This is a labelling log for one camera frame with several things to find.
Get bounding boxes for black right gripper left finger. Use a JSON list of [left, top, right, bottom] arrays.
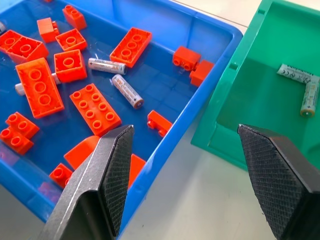
[[37, 124, 135, 240]]

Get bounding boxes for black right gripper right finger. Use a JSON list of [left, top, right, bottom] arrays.
[[236, 123, 320, 240]]

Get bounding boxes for small orange building brick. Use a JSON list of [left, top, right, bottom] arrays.
[[127, 153, 147, 190], [61, 4, 88, 31], [146, 109, 174, 138], [5, 111, 41, 140], [36, 17, 61, 44], [188, 59, 215, 88], [48, 162, 75, 189], [0, 126, 35, 156], [172, 45, 202, 71]]

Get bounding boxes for curved orange building piece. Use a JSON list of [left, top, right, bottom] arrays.
[[63, 135, 101, 171]]

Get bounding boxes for long orange building brick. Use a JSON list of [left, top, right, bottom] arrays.
[[15, 56, 65, 119], [69, 82, 123, 137], [109, 27, 153, 69]]

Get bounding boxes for green plastic bin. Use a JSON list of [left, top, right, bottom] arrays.
[[190, 0, 320, 172]]

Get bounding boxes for square orange building brick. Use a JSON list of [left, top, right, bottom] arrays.
[[53, 49, 88, 84], [54, 28, 88, 52]]

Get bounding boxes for blue plastic bin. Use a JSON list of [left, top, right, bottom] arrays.
[[0, 0, 244, 237]]

